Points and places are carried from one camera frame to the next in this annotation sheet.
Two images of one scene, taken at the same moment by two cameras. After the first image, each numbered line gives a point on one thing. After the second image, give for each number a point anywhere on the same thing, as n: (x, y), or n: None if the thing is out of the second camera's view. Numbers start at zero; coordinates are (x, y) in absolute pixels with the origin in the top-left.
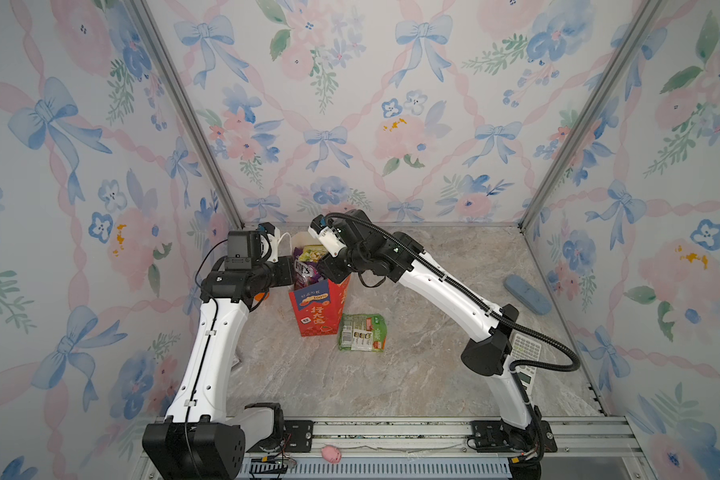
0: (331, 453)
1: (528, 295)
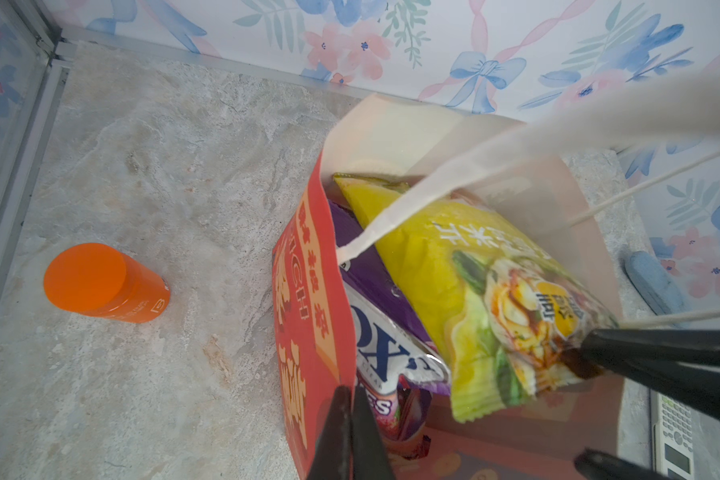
0: None
1: (654, 285)
